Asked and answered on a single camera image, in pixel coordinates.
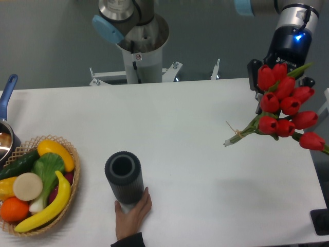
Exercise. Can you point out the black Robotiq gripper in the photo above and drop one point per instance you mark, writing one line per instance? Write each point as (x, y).
(289, 45)

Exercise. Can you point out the red tulip bouquet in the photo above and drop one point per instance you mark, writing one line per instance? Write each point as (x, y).
(280, 103)

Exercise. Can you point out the dark grey ribbed vase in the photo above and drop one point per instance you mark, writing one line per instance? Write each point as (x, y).
(124, 174)

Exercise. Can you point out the dark sleeved forearm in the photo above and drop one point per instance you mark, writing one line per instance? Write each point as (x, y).
(135, 240)

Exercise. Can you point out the silver robot arm with gripper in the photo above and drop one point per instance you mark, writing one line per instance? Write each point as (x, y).
(303, 15)

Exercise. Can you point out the bare human hand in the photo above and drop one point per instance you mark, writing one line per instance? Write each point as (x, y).
(128, 224)

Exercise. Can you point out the dark red vegetable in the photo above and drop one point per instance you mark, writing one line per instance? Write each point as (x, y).
(70, 177)

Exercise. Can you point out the yellow squash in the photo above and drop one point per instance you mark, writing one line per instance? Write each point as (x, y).
(50, 146)

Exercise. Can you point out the yellow banana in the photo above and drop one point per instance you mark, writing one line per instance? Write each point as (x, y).
(51, 211)

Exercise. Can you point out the green bok choy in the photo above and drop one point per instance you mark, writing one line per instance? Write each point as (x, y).
(45, 167)

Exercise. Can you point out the woven wicker fruit basket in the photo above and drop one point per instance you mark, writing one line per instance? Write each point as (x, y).
(29, 146)

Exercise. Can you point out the green cucumber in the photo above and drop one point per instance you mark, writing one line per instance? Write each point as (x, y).
(21, 165)

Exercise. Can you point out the yellow bell pepper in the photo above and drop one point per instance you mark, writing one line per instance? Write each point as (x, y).
(6, 188)

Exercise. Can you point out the orange fruit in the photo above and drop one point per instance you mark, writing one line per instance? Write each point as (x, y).
(14, 210)

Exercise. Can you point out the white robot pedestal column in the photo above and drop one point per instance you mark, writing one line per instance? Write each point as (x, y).
(143, 67)

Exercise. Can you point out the white metal mounting frame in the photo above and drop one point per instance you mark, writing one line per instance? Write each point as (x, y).
(170, 74)

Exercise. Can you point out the blue handled saucepan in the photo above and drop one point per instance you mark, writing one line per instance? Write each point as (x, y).
(9, 140)

